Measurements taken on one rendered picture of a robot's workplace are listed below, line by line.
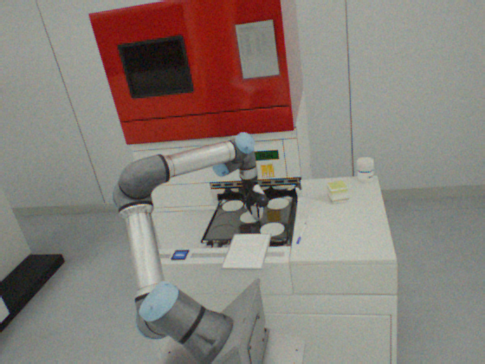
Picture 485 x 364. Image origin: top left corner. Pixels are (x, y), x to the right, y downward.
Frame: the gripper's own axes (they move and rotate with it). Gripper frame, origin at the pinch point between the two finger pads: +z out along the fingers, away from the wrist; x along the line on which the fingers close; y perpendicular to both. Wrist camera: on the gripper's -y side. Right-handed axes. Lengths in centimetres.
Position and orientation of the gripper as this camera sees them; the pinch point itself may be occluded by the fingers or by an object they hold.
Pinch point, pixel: (258, 218)
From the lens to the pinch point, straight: 178.6
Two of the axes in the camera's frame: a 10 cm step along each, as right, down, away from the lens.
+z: 1.5, 8.9, 4.3
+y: -5.3, -2.9, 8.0
